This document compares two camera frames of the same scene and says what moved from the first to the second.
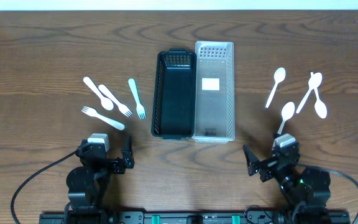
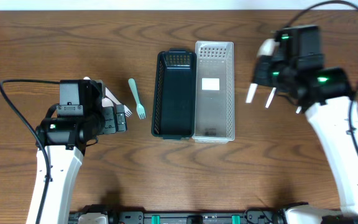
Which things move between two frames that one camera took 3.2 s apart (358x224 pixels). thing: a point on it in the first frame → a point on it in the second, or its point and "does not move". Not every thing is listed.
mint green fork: x=140 y=108 does not move
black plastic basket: x=174 y=94 does not move
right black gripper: x=270 y=168 → x=263 y=68
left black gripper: x=117 y=165 → x=114 y=119
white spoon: x=106 y=103 does not move
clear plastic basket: x=214 y=104 does not move
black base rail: x=194 y=217 does not move
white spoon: x=288 y=111 → x=251 y=93
